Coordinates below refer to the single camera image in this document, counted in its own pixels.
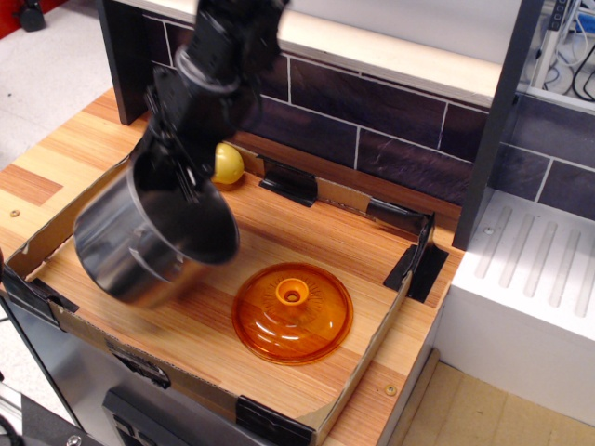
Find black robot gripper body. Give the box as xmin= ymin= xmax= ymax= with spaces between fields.
xmin=143 ymin=68 xmax=262 ymax=181

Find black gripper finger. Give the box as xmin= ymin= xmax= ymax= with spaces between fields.
xmin=132 ymin=136 xmax=175 ymax=190
xmin=173 ymin=159 xmax=213 ymax=203

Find stainless steel pot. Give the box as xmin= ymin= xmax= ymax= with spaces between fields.
xmin=73 ymin=160 xmax=240 ymax=307

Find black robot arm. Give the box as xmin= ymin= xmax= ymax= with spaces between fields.
xmin=132 ymin=1 xmax=287 ymax=202

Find orange transparent pot lid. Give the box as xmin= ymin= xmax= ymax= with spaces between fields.
xmin=231 ymin=263 xmax=353 ymax=365

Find yellow toy potato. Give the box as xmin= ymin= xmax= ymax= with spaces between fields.
xmin=212 ymin=143 xmax=245 ymax=185

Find black object on floor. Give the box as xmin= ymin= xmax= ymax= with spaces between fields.
xmin=13 ymin=0 xmax=46 ymax=33

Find light wooden shelf ledge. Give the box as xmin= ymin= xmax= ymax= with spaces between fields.
xmin=115 ymin=0 xmax=503 ymax=108

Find white ribbed drainboard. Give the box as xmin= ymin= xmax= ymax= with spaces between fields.
xmin=449 ymin=190 xmax=595 ymax=335

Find dark grey vertical post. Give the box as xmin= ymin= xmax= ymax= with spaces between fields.
xmin=453 ymin=0 xmax=543 ymax=251

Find cables behind shelf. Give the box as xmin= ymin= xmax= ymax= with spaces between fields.
xmin=529 ymin=0 xmax=595 ymax=101

